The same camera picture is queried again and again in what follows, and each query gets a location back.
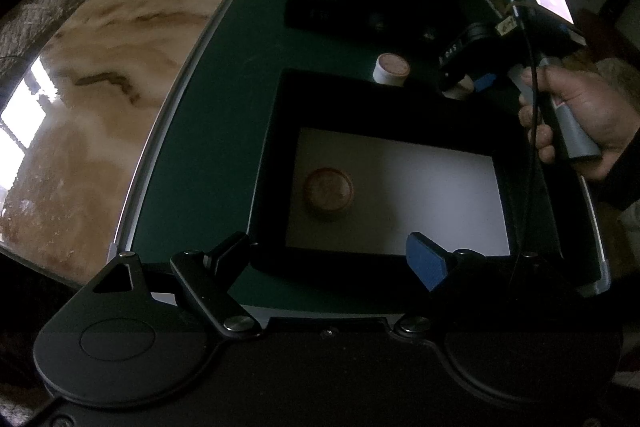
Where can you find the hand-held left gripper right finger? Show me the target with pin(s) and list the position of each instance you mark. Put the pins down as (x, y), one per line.
(425, 262)

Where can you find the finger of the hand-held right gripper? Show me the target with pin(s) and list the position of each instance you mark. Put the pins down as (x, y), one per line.
(483, 83)
(448, 80)

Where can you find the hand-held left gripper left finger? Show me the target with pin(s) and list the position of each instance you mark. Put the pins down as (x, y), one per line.
(235, 252)

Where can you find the white jar with pink lid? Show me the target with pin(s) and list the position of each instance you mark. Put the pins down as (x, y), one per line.
(391, 69)

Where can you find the black box with white bottom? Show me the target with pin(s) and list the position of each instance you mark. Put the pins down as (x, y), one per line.
(425, 187)

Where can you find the round brown tin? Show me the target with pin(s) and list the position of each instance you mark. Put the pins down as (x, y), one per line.
(330, 193)

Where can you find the person's right hand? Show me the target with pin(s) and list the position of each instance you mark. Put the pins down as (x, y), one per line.
(600, 107)

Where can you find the green desk mat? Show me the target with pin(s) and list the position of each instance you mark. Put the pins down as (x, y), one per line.
(215, 132)

